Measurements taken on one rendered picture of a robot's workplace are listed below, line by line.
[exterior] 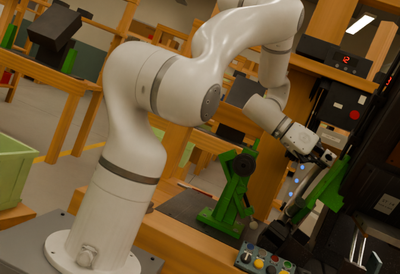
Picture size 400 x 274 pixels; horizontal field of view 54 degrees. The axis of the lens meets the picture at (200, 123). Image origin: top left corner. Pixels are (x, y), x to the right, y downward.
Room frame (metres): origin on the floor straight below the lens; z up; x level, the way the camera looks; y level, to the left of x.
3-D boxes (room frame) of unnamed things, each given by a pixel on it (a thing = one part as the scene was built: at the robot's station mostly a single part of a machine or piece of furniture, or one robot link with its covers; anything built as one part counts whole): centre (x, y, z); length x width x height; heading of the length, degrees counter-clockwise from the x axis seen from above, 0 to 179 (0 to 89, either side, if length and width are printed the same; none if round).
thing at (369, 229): (1.15, -0.60, 1.11); 0.39 x 0.16 x 0.03; 168
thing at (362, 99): (1.49, -0.48, 1.42); 0.17 x 0.12 x 0.15; 78
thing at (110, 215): (0.73, 0.09, 1.00); 0.19 x 0.19 x 0.18
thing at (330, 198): (1.22, -0.46, 1.17); 0.13 x 0.12 x 0.20; 78
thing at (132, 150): (0.75, 0.12, 1.22); 0.19 x 0.12 x 0.24; 65
